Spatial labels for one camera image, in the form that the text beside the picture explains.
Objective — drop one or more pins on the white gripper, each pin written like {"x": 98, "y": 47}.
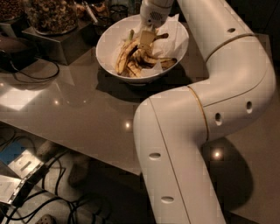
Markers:
{"x": 153, "y": 16}

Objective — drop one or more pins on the large top yellow banana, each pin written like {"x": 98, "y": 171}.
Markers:
{"x": 130, "y": 62}

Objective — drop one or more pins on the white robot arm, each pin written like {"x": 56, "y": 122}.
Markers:
{"x": 170, "y": 127}

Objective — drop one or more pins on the green-stemmed left banana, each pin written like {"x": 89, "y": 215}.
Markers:
{"x": 129, "y": 38}

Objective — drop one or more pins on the white paper bowl liner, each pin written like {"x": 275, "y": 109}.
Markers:
{"x": 163, "y": 45}

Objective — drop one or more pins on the spotted lower right banana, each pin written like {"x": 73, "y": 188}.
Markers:
{"x": 165, "y": 63}

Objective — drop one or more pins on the white ceramic bowl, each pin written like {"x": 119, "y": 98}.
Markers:
{"x": 109, "y": 43}

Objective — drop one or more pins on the dark mesh cup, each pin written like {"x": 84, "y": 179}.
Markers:
{"x": 118, "y": 12}

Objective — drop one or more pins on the small dark glass with spoon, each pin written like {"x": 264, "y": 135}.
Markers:
{"x": 98, "y": 11}

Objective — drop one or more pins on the metal square jar stand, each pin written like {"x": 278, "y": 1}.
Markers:
{"x": 63, "y": 49}

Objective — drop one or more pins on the dark brown appliance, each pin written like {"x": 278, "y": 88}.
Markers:
{"x": 16, "y": 53}

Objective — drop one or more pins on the glass jar of dark nuts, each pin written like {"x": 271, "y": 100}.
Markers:
{"x": 10, "y": 9}

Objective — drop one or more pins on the grey shoe under table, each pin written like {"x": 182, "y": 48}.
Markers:
{"x": 79, "y": 171}

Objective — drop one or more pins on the blue box on floor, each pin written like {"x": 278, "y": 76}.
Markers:
{"x": 11, "y": 152}

